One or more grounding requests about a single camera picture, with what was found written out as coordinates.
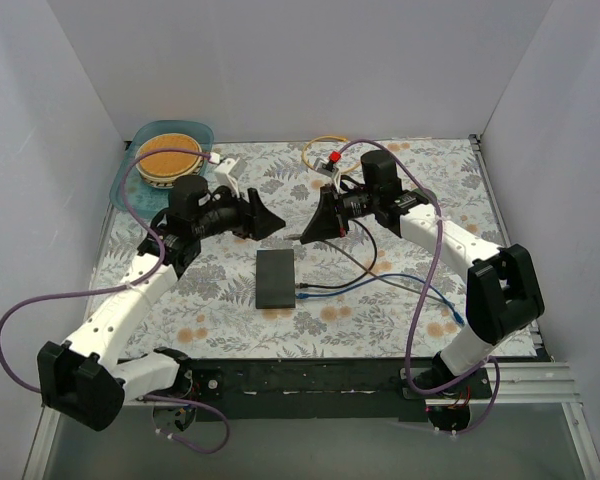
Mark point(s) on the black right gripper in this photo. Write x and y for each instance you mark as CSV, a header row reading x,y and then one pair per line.
x,y
339,212

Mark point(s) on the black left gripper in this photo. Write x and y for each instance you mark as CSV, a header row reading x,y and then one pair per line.
x,y
250,215

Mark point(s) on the black network switch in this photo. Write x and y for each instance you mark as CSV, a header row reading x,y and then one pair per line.
x,y
275,279

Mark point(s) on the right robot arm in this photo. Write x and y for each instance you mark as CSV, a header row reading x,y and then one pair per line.
x,y
503,295

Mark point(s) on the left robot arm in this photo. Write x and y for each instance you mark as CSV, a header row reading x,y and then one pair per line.
x,y
83,377

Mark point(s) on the floral table mat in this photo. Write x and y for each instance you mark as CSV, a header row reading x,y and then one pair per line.
x,y
369,294

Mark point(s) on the woven basket plate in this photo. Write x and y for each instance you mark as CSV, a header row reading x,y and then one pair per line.
x,y
172,157

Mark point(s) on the teal plastic tray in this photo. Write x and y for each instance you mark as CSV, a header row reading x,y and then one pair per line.
x,y
144,198

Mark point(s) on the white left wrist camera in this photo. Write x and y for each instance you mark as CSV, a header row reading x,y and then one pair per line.
x,y
227,174

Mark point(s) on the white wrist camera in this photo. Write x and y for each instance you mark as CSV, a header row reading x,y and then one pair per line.
x,y
227,174
330,168

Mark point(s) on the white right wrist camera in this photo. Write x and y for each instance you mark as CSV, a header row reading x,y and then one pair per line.
x,y
330,168

